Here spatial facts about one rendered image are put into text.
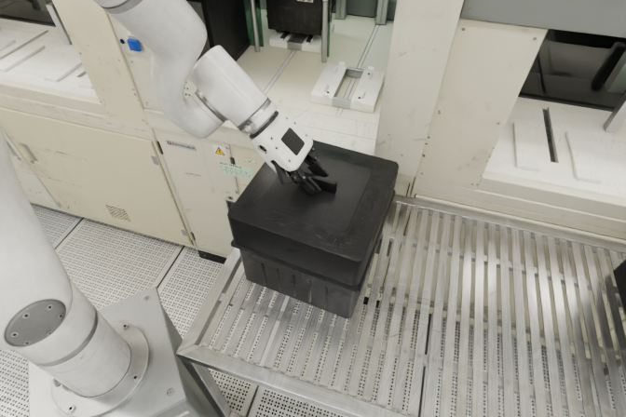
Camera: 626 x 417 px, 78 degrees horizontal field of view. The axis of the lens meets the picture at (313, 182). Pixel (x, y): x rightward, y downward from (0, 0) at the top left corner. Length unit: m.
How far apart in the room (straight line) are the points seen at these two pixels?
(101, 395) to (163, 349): 0.13
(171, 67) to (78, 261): 1.67
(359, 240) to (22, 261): 0.51
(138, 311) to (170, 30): 0.66
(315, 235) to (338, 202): 0.09
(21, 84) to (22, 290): 1.24
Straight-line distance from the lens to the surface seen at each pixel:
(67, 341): 0.78
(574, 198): 1.21
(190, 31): 0.62
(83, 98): 1.58
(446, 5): 0.83
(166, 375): 0.95
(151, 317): 1.01
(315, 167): 0.82
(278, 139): 0.74
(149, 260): 2.07
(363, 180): 0.85
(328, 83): 1.35
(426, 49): 0.87
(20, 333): 0.64
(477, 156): 1.09
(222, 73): 0.73
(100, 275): 2.12
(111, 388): 0.96
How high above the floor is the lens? 1.62
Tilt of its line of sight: 46 degrees down
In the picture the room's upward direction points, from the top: straight up
